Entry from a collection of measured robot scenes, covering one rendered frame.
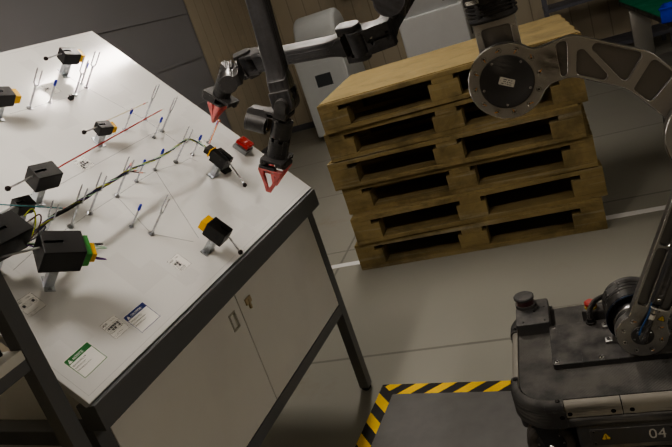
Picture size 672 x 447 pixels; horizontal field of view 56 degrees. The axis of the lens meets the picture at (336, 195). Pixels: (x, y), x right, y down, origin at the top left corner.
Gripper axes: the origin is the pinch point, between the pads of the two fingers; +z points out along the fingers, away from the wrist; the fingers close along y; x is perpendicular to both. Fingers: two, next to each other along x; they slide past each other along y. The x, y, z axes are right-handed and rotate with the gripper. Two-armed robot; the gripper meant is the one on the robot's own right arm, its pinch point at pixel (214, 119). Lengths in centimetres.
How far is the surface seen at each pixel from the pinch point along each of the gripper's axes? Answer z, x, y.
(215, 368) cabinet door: 39, -48, 47
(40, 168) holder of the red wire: 3, -60, -10
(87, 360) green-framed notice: 21, -83, 32
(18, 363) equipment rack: 8, -100, 30
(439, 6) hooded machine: 29, 509, -60
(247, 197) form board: 18.4, -0.9, 20.0
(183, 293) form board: 21, -50, 33
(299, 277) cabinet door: 40, 6, 45
